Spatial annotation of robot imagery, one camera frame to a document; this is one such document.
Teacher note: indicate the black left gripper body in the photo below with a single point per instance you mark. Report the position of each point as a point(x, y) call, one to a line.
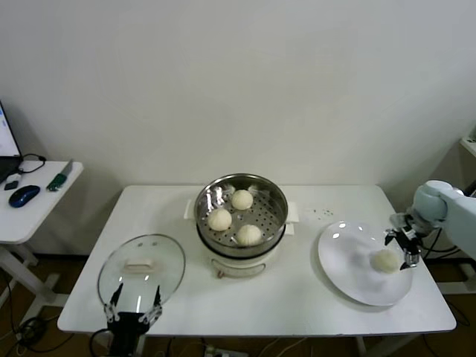
point(126, 327)

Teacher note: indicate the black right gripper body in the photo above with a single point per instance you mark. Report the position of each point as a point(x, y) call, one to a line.
point(411, 241)

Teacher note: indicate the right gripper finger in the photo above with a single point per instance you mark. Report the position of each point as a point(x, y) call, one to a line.
point(391, 235)
point(412, 260)

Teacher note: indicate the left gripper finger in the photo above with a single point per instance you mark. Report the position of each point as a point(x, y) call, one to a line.
point(113, 305)
point(156, 305)

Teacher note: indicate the white steamed baozi bun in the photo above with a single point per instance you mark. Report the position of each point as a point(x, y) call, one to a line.
point(384, 261)
point(219, 219)
point(242, 199)
point(249, 235)

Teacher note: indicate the round glass pot lid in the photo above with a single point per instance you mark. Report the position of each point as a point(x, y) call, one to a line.
point(163, 260)

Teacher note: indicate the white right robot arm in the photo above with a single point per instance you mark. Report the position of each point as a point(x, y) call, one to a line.
point(457, 219)

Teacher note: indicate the perforated steel steamer basket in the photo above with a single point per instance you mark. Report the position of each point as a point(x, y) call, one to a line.
point(269, 212)

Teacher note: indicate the white round plate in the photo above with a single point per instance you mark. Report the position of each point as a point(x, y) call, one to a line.
point(342, 253)

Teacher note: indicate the white power strip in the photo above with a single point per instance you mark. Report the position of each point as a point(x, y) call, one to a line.
point(219, 351)

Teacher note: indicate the white electric cooker pot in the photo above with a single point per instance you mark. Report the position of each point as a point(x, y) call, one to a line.
point(241, 266)

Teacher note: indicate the white shelf unit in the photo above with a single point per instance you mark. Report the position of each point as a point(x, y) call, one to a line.
point(469, 143)

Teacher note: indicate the white side desk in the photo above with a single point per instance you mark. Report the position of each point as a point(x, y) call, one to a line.
point(33, 215)

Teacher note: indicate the blue computer mouse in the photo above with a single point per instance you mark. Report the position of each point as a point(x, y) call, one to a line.
point(24, 196)

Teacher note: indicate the small black adapter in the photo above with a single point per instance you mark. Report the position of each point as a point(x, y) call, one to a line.
point(11, 186)

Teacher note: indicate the black laptop computer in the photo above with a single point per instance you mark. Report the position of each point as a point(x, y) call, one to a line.
point(6, 141)

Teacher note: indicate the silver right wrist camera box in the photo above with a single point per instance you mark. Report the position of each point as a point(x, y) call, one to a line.
point(401, 222)

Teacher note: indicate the white stand base frame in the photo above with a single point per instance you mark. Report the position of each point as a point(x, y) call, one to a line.
point(457, 286)

